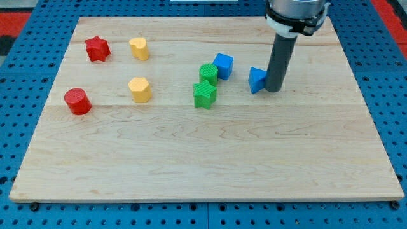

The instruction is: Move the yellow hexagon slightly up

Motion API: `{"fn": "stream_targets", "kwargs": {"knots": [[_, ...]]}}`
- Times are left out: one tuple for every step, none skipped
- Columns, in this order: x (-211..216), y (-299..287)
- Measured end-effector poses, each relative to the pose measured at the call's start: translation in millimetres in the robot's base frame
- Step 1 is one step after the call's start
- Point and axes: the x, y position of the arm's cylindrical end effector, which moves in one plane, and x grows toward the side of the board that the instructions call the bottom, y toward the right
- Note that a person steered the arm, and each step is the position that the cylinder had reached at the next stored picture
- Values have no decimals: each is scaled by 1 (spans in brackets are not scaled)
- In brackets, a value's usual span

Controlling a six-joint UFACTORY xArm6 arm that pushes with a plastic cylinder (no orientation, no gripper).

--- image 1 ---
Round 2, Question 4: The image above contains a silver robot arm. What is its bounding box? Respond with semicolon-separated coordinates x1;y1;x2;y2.
265;0;330;38

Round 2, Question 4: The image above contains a yellow hexagon block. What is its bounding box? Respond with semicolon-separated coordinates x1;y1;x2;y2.
128;77;152;103

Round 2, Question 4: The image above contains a green star block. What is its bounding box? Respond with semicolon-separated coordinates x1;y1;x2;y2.
193;80;217;109

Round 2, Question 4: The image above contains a green cylinder block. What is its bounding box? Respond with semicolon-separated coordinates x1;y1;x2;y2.
199;63;218;87

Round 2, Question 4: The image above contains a blue cube block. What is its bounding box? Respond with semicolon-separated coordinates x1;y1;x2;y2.
212;53;234;80

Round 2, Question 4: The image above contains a wooden board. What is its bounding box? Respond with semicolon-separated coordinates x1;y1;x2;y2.
10;17;404;203

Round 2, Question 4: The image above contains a blue triangle block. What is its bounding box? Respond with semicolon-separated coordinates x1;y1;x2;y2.
248;67;266;94

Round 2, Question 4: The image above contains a yellow heart block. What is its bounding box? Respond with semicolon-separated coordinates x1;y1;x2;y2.
129;37;149;61

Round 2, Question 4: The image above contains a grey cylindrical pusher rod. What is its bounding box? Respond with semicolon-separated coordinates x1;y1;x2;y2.
265;34;297;92

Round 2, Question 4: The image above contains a red star block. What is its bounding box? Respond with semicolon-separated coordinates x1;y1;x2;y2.
85;36;111;62

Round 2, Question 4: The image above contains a red cylinder block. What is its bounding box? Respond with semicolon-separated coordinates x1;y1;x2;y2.
64;88;92;115

